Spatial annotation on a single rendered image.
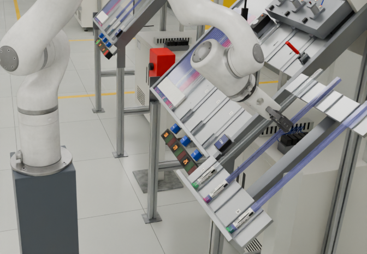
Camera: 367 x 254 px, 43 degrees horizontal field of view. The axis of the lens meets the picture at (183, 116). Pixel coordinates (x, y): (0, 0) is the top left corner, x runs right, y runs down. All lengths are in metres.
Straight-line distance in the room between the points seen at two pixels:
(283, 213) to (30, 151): 0.77
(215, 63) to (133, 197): 1.65
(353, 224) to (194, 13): 1.23
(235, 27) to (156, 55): 1.38
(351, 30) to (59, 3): 0.90
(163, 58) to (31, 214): 1.18
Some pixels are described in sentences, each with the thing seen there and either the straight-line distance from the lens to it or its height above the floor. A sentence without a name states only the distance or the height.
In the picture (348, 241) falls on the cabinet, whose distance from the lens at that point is 2.09.
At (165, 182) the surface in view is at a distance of 2.76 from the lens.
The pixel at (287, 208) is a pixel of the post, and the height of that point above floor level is 0.69.
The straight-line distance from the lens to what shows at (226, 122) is 1.62.
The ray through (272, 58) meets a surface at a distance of 1.71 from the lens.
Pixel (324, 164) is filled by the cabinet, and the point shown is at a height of 0.62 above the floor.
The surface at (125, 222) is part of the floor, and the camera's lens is 2.46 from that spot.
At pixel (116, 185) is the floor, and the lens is 2.75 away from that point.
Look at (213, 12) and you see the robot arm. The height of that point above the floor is 1.25.
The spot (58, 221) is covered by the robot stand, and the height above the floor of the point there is 0.52.
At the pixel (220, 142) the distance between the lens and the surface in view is 1.50.
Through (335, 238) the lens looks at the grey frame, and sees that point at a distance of 1.97.
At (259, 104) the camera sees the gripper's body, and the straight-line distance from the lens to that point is 1.20.
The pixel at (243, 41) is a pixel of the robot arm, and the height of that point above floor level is 1.20.
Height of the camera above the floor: 1.45
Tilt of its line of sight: 23 degrees down
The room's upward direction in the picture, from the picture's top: 3 degrees clockwise
